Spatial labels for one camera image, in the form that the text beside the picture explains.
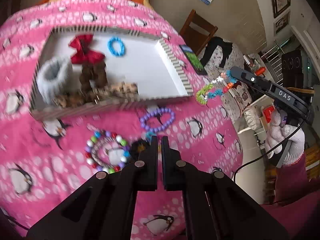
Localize green blue bead bracelet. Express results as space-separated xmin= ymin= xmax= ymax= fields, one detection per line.
xmin=195 ymin=70 xmax=238 ymax=106

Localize black scrunchie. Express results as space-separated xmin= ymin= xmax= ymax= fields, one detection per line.
xmin=129 ymin=139 xmax=150 ymax=161

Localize leopard print bow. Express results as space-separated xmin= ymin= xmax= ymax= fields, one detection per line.
xmin=52 ymin=82 xmax=138 ymax=108

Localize brown velvet scrunchie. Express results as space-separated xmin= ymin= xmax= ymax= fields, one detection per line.
xmin=79 ymin=61 xmax=107 ymax=92

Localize white gloved hand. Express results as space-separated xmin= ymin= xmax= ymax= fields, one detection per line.
xmin=265 ymin=108 xmax=306 ymax=166

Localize white floral black-bow cushion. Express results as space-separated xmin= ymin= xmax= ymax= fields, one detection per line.
xmin=198 ymin=36 xmax=245 ymax=85

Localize black smartphone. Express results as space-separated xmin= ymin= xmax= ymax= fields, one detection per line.
xmin=179 ymin=45 xmax=207 ymax=75

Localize wooden chair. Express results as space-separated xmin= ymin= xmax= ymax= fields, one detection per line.
xmin=179 ymin=9 xmax=218 ymax=55

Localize pink penguin blanket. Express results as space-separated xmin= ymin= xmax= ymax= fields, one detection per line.
xmin=1 ymin=0 xmax=243 ymax=239

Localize striped white cardboard tray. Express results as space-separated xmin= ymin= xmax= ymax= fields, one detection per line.
xmin=29 ymin=25 xmax=194 ymax=120

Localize light blue fluffy scrunchie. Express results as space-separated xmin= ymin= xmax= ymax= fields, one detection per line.
xmin=36 ymin=57 xmax=73 ymax=105

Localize red satin bow clip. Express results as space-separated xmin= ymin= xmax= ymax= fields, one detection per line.
xmin=68 ymin=34 xmax=105 ymax=64

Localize black cable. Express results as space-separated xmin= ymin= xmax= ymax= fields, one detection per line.
xmin=232 ymin=119 xmax=307 ymax=182

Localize multicolour bead bracelet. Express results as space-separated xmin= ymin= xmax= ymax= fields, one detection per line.
xmin=85 ymin=129 xmax=131 ymax=174

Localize purple bead bracelet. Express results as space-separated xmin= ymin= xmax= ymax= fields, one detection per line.
xmin=139 ymin=106 xmax=176 ymax=134

